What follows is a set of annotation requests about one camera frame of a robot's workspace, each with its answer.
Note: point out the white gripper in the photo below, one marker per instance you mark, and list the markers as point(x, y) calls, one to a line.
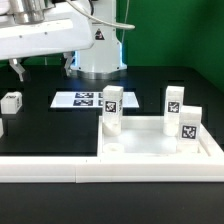
point(62, 31)

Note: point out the white square tabletop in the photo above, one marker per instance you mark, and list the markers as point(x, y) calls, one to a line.
point(142, 136)

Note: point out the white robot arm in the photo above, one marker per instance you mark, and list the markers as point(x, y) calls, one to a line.
point(99, 61)

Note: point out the white base tag plate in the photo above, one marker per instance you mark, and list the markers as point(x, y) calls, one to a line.
point(79, 99)

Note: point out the white L-shaped obstacle wall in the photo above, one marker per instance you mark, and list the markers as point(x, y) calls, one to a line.
point(117, 168)

